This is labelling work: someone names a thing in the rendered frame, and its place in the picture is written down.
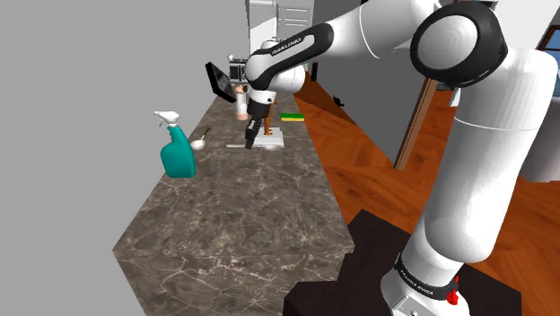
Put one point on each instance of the brown wooden door frame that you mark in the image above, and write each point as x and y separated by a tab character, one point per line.
413	127

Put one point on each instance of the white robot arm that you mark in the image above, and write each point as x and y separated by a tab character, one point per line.
490	144

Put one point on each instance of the white base with brown post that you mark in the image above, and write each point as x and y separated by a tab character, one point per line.
271	139

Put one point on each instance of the dark robot stand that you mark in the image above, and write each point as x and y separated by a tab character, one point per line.
350	271

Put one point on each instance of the silver toaster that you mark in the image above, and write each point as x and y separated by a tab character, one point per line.
236	71

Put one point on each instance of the white panel door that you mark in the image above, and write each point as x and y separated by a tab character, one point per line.
295	22

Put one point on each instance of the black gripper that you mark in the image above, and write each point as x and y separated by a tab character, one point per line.
258	111

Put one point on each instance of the teal spray bottle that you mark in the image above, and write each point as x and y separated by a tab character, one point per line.
177	157

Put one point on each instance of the white cylinder with tan ends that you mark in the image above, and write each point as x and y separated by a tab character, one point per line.
241	105

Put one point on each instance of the green and yellow sponge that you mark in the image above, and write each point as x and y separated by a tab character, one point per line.
292	117

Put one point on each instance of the window with brown frame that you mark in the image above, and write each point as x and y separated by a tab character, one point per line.
552	48

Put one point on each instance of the black tablet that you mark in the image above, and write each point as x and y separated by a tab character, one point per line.
220	82

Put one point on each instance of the small black floor object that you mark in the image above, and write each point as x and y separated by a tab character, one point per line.
338	101

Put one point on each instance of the silver flat knife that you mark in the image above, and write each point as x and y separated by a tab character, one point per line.
235	145

